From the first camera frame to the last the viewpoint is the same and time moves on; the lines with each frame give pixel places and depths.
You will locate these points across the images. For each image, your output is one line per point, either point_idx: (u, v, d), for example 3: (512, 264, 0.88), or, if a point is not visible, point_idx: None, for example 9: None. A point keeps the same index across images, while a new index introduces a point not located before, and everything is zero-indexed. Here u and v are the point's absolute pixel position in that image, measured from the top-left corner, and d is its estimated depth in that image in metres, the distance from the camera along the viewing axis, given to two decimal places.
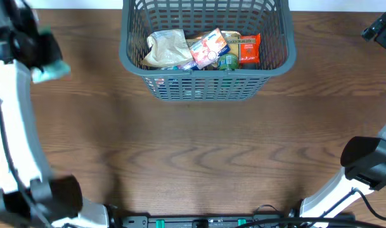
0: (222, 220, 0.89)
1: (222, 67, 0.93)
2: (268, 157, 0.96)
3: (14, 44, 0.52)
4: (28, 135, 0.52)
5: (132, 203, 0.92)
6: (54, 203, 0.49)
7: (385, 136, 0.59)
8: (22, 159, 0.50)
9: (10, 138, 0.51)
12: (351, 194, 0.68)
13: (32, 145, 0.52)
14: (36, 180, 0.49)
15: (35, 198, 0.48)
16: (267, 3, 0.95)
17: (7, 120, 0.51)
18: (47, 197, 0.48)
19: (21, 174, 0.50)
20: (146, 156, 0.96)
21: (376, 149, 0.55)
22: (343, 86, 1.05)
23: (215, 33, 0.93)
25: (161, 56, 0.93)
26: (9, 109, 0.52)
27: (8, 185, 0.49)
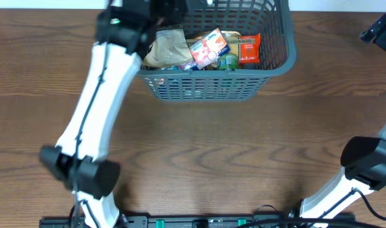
0: (222, 220, 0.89)
1: (222, 67, 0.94)
2: (268, 157, 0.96)
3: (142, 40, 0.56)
4: (107, 125, 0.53)
5: (133, 203, 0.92)
6: (92, 183, 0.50)
7: (385, 135, 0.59)
8: (89, 142, 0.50)
9: (92, 117, 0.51)
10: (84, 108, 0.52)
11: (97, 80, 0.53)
12: (351, 194, 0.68)
13: (105, 135, 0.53)
14: (90, 158, 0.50)
15: (80, 169, 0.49)
16: (267, 3, 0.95)
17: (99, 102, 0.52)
18: (89, 175, 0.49)
19: (82, 149, 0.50)
20: (146, 156, 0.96)
21: (376, 149, 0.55)
22: (343, 86, 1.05)
23: (215, 33, 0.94)
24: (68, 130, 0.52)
25: (161, 56, 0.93)
26: (107, 92, 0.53)
27: (69, 148, 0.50)
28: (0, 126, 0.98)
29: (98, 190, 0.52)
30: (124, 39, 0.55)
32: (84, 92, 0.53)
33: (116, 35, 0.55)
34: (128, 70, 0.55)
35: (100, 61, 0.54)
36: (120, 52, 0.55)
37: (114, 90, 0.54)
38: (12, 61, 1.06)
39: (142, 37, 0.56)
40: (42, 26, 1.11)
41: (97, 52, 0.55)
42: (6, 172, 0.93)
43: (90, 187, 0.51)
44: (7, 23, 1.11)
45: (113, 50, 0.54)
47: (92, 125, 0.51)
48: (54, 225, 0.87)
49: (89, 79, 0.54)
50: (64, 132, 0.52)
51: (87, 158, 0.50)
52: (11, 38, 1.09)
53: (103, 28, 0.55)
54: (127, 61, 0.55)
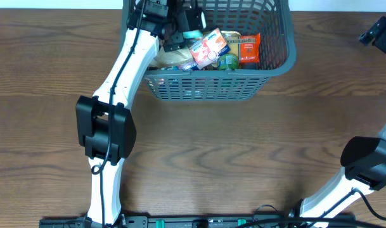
0: (222, 220, 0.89)
1: (222, 67, 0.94)
2: (269, 157, 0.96)
3: (162, 33, 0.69)
4: (134, 85, 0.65)
5: (133, 203, 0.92)
6: (122, 129, 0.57)
7: (385, 135, 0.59)
8: (121, 94, 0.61)
9: (125, 76, 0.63)
10: (117, 69, 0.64)
11: (128, 52, 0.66)
12: (351, 194, 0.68)
13: (131, 92, 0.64)
14: (121, 106, 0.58)
15: (114, 115, 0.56)
16: (267, 3, 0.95)
17: (130, 66, 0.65)
18: (122, 121, 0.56)
19: (115, 99, 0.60)
20: (146, 156, 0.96)
21: (376, 148, 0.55)
22: (343, 86, 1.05)
23: (215, 33, 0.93)
24: (104, 85, 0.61)
25: (161, 56, 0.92)
26: (136, 61, 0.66)
27: (104, 97, 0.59)
28: (0, 126, 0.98)
29: (122, 142, 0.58)
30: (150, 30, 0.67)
32: (118, 59, 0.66)
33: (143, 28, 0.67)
34: (151, 50, 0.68)
35: (132, 40, 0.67)
36: (146, 35, 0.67)
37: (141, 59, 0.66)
38: (12, 61, 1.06)
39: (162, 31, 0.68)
40: (42, 26, 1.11)
41: (130, 35, 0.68)
42: (6, 172, 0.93)
43: (118, 139, 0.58)
44: (7, 23, 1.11)
45: (142, 33, 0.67)
47: (123, 81, 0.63)
48: (54, 225, 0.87)
49: (122, 51, 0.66)
50: (101, 86, 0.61)
51: (119, 104, 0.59)
52: (11, 38, 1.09)
53: (134, 19, 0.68)
54: (151, 41, 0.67)
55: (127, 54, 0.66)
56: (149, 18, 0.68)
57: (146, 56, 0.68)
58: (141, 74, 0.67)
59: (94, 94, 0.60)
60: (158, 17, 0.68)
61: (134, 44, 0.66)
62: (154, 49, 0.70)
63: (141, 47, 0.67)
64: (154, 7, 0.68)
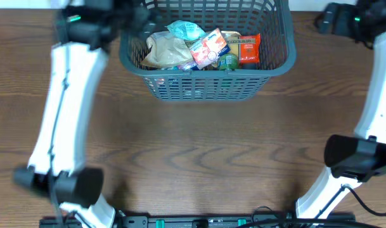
0: (222, 220, 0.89)
1: (222, 67, 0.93)
2: (268, 157, 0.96)
3: (106, 33, 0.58)
4: (76, 133, 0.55)
5: (133, 203, 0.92)
6: (73, 198, 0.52)
7: (363, 134, 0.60)
8: (63, 153, 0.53)
9: (61, 124, 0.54)
10: (52, 119, 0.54)
11: (61, 87, 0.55)
12: (342, 191, 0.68)
13: (77, 139, 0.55)
14: (64, 174, 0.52)
15: (58, 183, 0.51)
16: (267, 3, 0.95)
17: (68, 107, 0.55)
18: (70, 190, 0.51)
19: (56, 163, 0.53)
20: (146, 156, 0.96)
21: (357, 148, 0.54)
22: (343, 87, 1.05)
23: (215, 33, 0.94)
24: (41, 140, 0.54)
25: (161, 56, 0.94)
26: (73, 96, 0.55)
27: (43, 166, 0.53)
28: (0, 126, 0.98)
29: (82, 202, 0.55)
30: (89, 28, 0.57)
32: (48, 102, 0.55)
33: (77, 29, 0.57)
34: (92, 65, 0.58)
35: (61, 66, 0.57)
36: (82, 53, 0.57)
37: (77, 98, 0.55)
38: (12, 61, 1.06)
39: (104, 30, 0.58)
40: (42, 26, 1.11)
41: (57, 56, 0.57)
42: (6, 172, 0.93)
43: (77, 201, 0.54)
44: (7, 23, 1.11)
45: (72, 51, 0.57)
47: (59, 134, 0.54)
48: (54, 225, 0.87)
49: (53, 85, 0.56)
50: (35, 149, 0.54)
51: (61, 173, 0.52)
52: (11, 38, 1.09)
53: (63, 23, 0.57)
54: (90, 61, 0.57)
55: (58, 92, 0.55)
56: (82, 18, 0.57)
57: (89, 71, 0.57)
58: (85, 108, 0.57)
59: (29, 161, 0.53)
60: (85, 15, 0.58)
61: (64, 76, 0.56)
62: (97, 63, 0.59)
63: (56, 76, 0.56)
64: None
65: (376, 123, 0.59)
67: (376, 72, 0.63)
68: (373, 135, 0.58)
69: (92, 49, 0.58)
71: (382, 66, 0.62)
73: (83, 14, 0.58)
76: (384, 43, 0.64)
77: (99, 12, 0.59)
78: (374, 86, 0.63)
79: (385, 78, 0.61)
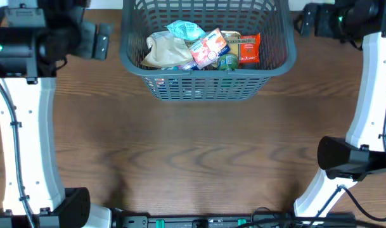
0: (222, 220, 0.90)
1: (222, 67, 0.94)
2: (269, 157, 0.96)
3: (41, 53, 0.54)
4: (42, 167, 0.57)
5: (133, 203, 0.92)
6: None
7: (353, 142, 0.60)
8: (33, 191, 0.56)
9: (24, 163, 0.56)
10: (12, 161, 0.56)
11: (12, 126, 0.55)
12: (338, 191, 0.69)
13: (45, 172, 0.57)
14: (44, 213, 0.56)
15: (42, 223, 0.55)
16: (267, 3, 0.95)
17: (25, 145, 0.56)
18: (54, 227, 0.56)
19: (31, 201, 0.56)
20: (146, 156, 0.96)
21: (350, 158, 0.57)
22: (343, 87, 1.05)
23: (215, 33, 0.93)
24: (9, 185, 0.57)
25: (161, 56, 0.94)
26: (27, 135, 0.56)
27: (19, 209, 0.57)
28: None
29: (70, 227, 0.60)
30: (22, 54, 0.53)
32: (4, 142, 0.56)
33: (9, 56, 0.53)
34: (44, 94, 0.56)
35: (3, 104, 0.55)
36: (22, 85, 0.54)
37: (30, 137, 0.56)
38: None
39: (40, 50, 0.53)
40: None
41: None
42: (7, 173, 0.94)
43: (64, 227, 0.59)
44: None
45: (9, 85, 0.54)
47: (23, 175, 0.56)
48: None
49: (2, 126, 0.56)
50: (5, 195, 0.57)
51: (40, 209, 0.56)
52: None
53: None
54: (35, 89, 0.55)
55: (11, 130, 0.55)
56: (7, 44, 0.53)
57: (40, 99, 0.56)
58: (45, 139, 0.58)
59: (6, 205, 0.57)
60: (15, 39, 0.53)
61: (13, 114, 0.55)
62: (47, 90, 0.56)
63: (4, 114, 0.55)
64: (24, 16, 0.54)
65: (367, 130, 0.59)
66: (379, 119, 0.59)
67: (366, 75, 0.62)
68: (365, 144, 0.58)
69: (30, 82, 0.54)
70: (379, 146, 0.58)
71: (371, 71, 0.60)
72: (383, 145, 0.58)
73: (9, 38, 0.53)
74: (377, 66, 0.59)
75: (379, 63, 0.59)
76: (372, 45, 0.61)
77: (23, 37, 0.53)
78: (364, 92, 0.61)
79: (373, 85, 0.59)
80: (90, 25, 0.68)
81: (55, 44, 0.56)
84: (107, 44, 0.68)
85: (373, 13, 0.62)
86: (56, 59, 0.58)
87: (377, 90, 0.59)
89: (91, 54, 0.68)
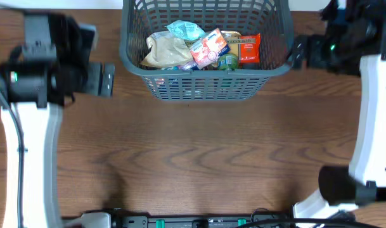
0: (222, 220, 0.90)
1: (222, 67, 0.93)
2: (269, 157, 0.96)
3: (53, 83, 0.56)
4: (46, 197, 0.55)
5: (133, 203, 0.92)
6: None
7: (359, 177, 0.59)
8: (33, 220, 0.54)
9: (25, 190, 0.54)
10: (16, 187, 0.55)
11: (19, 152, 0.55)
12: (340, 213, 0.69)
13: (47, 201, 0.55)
14: None
15: None
16: (267, 3, 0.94)
17: (29, 170, 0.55)
18: None
19: None
20: (146, 156, 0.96)
21: (357, 195, 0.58)
22: (344, 86, 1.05)
23: (215, 33, 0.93)
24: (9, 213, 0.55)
25: (161, 56, 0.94)
26: (33, 159, 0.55)
27: None
28: None
29: None
30: (33, 85, 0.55)
32: (10, 168, 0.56)
33: (22, 85, 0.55)
34: (51, 123, 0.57)
35: (12, 129, 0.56)
36: (33, 111, 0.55)
37: (36, 162, 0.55)
38: None
39: (52, 81, 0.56)
40: None
41: (6, 119, 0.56)
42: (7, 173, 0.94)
43: None
44: (7, 23, 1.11)
45: (20, 111, 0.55)
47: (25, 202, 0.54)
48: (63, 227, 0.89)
49: (8, 152, 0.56)
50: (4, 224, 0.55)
51: None
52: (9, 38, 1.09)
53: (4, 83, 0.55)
54: (45, 115, 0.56)
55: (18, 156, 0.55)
56: (22, 74, 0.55)
57: (48, 128, 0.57)
58: (51, 167, 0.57)
59: None
60: (31, 69, 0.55)
61: (21, 140, 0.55)
62: (56, 118, 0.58)
63: (12, 141, 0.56)
64: (35, 50, 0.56)
65: (371, 160, 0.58)
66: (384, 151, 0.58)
67: (365, 105, 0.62)
68: (371, 179, 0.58)
69: (40, 107, 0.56)
70: (385, 180, 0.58)
71: (371, 104, 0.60)
72: None
73: (24, 69, 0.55)
74: (378, 93, 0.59)
75: (379, 88, 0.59)
76: (372, 70, 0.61)
77: (37, 67, 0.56)
78: (366, 117, 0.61)
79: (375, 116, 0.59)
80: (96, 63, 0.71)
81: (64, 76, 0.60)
84: (111, 81, 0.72)
85: (371, 33, 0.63)
86: (64, 92, 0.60)
87: (379, 121, 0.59)
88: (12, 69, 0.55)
89: (97, 91, 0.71)
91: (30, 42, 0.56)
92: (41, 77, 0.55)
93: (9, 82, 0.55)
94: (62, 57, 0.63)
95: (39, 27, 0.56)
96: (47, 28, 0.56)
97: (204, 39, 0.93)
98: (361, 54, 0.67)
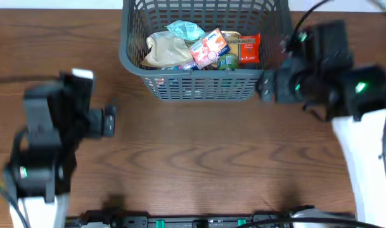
0: (222, 220, 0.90)
1: (222, 67, 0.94)
2: (269, 157, 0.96)
3: (59, 176, 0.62)
4: None
5: (132, 203, 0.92)
6: None
7: None
8: None
9: None
10: None
11: None
12: None
13: None
14: None
15: None
16: (267, 3, 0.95)
17: None
18: None
19: None
20: (146, 156, 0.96)
21: None
22: None
23: (215, 33, 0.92)
24: None
25: (161, 56, 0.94)
26: None
27: None
28: (0, 126, 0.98)
29: None
30: (42, 178, 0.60)
32: None
33: (32, 180, 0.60)
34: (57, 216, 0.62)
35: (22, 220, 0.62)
36: (40, 205, 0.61)
37: None
38: (11, 61, 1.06)
39: (59, 173, 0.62)
40: (41, 26, 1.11)
41: (16, 209, 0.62)
42: None
43: None
44: (7, 23, 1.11)
45: (29, 204, 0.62)
47: None
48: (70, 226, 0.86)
49: None
50: None
51: None
52: (10, 38, 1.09)
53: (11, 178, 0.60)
54: (52, 209, 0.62)
55: None
56: (29, 171, 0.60)
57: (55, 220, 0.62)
58: None
59: None
60: (38, 169, 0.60)
61: None
62: (61, 209, 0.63)
63: None
64: (46, 136, 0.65)
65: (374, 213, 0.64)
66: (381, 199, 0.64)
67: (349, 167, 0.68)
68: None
69: (47, 202, 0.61)
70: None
71: (355, 164, 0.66)
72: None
73: (32, 164, 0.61)
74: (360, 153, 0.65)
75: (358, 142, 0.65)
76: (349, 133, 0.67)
77: (46, 158, 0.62)
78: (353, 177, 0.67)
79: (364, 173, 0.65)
80: (97, 112, 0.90)
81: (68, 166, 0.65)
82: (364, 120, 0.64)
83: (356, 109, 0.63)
84: (113, 121, 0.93)
85: (333, 100, 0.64)
86: (70, 176, 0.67)
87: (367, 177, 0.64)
88: (21, 163, 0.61)
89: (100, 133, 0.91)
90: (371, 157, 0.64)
91: (33, 125, 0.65)
92: (51, 173, 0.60)
93: (14, 177, 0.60)
94: (63, 125, 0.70)
95: (38, 107, 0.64)
96: (45, 109, 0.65)
97: (204, 39, 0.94)
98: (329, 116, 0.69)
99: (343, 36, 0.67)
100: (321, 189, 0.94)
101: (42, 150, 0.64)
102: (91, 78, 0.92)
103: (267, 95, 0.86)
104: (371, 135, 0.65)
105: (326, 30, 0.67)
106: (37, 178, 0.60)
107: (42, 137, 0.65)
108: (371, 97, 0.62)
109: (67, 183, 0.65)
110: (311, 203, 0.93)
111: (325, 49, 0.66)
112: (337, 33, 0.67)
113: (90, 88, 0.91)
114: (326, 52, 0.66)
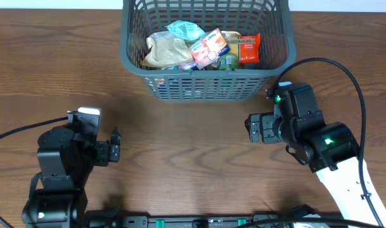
0: (222, 220, 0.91)
1: (222, 67, 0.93)
2: (269, 157, 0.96)
3: (73, 216, 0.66)
4: None
5: (132, 203, 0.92)
6: None
7: None
8: None
9: None
10: None
11: None
12: None
13: None
14: None
15: None
16: (267, 3, 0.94)
17: None
18: None
19: None
20: (146, 157, 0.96)
21: None
22: (344, 86, 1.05)
23: (215, 33, 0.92)
24: None
25: (161, 56, 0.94)
26: None
27: None
28: (0, 126, 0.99)
29: None
30: (59, 219, 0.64)
32: None
33: (49, 221, 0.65)
34: None
35: None
36: None
37: None
38: (11, 61, 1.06)
39: (73, 214, 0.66)
40: (41, 26, 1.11)
41: None
42: (6, 173, 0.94)
43: None
44: (7, 23, 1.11)
45: None
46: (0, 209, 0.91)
47: None
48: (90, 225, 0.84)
49: None
50: None
51: None
52: (10, 38, 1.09)
53: (30, 220, 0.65)
54: None
55: None
56: (47, 217, 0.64)
57: None
58: None
59: None
60: (54, 214, 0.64)
61: None
62: None
63: None
64: (57, 181, 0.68)
65: None
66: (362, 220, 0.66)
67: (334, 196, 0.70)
68: None
69: None
70: None
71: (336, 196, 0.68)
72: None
73: (48, 208, 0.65)
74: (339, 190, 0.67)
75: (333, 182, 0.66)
76: (324, 180, 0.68)
77: (61, 201, 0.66)
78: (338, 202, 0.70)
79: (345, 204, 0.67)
80: (101, 142, 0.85)
81: (80, 204, 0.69)
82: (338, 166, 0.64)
83: (331, 161, 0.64)
84: (119, 149, 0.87)
85: (310, 156, 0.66)
86: (83, 212, 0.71)
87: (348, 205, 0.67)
88: (38, 206, 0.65)
89: (107, 162, 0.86)
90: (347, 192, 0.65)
91: (46, 174, 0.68)
92: (67, 214, 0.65)
93: (35, 220, 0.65)
94: (74, 166, 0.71)
95: (52, 161, 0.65)
96: (58, 161, 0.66)
97: (204, 39, 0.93)
98: (297, 158, 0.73)
99: (314, 97, 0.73)
100: (321, 189, 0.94)
101: (57, 194, 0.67)
102: (99, 114, 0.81)
103: (254, 135, 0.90)
104: (345, 181, 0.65)
105: (295, 90, 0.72)
106: (54, 219, 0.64)
107: (54, 182, 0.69)
108: (338, 149, 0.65)
109: (80, 221, 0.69)
110: (310, 203, 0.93)
111: (297, 109, 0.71)
112: (309, 95, 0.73)
113: (96, 126, 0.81)
114: (300, 113, 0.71)
